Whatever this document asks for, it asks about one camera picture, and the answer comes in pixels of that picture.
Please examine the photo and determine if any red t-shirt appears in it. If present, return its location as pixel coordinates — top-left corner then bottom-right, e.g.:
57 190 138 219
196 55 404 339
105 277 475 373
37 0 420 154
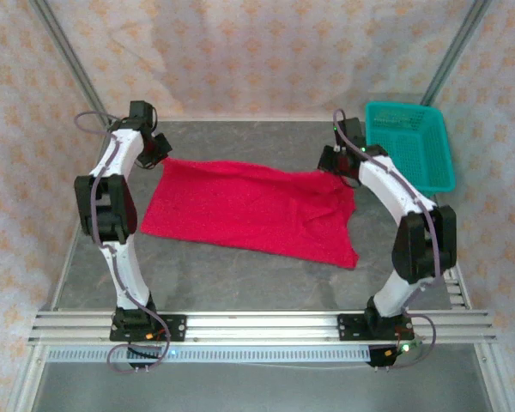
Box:
140 156 361 270

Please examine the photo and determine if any teal plastic basket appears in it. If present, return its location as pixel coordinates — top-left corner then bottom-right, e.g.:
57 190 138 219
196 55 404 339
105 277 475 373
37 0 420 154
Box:
366 101 457 201

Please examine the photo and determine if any aluminium frame post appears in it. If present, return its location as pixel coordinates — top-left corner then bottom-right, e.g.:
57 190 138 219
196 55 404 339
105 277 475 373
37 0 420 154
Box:
420 0 493 106
29 0 112 130

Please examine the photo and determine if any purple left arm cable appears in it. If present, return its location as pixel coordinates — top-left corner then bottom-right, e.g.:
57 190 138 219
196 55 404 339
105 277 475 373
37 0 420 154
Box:
75 110 173 374

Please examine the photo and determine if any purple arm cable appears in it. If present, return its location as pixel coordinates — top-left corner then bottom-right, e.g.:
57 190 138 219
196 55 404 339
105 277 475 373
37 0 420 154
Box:
332 107 438 373
75 110 173 374

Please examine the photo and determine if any thin aluminium table edge rail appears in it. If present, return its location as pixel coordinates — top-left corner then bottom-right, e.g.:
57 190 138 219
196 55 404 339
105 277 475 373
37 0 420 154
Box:
49 124 112 312

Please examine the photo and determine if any grooved aluminium side rail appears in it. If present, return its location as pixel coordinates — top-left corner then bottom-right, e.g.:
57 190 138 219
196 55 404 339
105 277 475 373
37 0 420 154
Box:
424 197 473 310

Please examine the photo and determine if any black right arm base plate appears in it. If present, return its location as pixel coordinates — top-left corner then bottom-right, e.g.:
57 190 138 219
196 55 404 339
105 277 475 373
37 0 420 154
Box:
336 312 415 343

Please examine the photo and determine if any wide aluminium base rail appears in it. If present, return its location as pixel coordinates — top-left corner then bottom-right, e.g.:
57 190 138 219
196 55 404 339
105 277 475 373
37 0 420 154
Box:
27 311 498 344

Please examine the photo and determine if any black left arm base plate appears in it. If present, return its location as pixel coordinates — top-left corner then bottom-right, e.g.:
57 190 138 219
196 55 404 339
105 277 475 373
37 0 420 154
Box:
110 314 188 343

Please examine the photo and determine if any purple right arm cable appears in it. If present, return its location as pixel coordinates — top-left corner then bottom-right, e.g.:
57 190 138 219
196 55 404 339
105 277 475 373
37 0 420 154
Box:
332 107 438 373

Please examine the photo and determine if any slotted grey cable duct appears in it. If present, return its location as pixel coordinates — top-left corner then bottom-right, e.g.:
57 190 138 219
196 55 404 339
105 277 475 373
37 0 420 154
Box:
46 345 373 364

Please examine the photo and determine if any aluminium frame leg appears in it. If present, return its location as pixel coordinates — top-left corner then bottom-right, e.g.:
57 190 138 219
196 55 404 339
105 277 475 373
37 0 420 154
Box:
474 342 515 412
6 342 48 412

